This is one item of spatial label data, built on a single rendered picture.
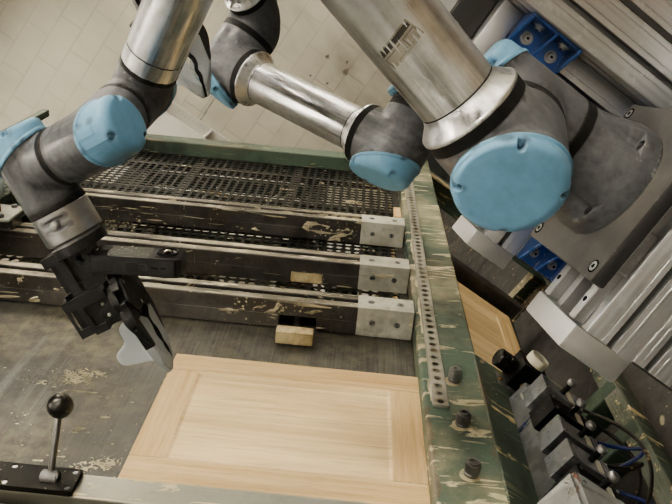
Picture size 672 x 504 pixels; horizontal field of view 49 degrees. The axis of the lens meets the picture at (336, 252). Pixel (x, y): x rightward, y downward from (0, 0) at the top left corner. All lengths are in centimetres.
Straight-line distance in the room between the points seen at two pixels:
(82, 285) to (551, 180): 59
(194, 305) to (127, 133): 84
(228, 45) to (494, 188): 90
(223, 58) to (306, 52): 497
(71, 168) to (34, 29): 594
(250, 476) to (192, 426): 16
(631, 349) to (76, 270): 70
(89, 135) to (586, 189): 57
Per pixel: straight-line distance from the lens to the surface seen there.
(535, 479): 130
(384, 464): 127
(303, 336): 157
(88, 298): 97
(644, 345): 97
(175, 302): 167
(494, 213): 75
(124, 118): 88
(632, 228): 87
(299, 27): 648
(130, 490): 118
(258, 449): 128
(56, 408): 117
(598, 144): 89
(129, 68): 96
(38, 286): 176
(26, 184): 95
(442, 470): 123
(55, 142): 91
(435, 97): 72
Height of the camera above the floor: 145
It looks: 11 degrees down
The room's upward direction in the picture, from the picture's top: 56 degrees counter-clockwise
